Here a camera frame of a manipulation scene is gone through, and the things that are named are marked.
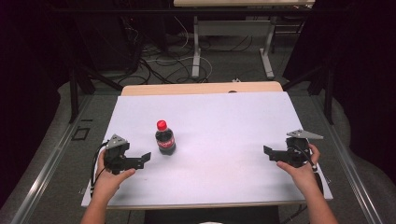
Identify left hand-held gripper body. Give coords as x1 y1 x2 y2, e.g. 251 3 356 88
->
103 133 131 175

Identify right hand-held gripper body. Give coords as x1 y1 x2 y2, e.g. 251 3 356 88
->
285 129 324 169

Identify cola bottle with red label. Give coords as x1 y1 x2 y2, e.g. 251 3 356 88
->
154 119 177 157

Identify person's right hand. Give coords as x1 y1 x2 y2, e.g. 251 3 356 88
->
276 143 321 195

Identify person's left hand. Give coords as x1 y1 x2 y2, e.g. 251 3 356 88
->
92 150 136 203

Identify white table cover sheet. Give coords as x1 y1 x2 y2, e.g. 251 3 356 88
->
81 91 333 209

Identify black metal stand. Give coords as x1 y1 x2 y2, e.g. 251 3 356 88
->
281 62 335 125
68 59 124 124

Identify light wooden table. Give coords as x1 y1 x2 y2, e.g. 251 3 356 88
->
120 81 284 97

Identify dark curtain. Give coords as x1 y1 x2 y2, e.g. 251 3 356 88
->
0 0 78 209
281 0 396 185

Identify black equipment cabinet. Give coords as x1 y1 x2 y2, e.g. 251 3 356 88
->
74 12 141 73

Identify white-framed background desk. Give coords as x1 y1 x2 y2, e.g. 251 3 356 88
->
173 0 316 80

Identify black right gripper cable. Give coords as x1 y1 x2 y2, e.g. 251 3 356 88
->
298 145 325 195

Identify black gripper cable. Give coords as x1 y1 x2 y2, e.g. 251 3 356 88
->
298 145 325 195
90 141 108 198

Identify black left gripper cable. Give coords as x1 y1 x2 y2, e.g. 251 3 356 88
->
90 141 108 198

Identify black floor socket frame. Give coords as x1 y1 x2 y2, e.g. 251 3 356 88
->
71 126 92 142

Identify metal floor rail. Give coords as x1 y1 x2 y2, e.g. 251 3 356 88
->
8 94 94 224
311 96 385 224

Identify tangle of black floor cables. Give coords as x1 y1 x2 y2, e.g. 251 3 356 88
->
122 18 254 86

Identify white floor cable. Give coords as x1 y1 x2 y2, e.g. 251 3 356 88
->
145 17 213 82

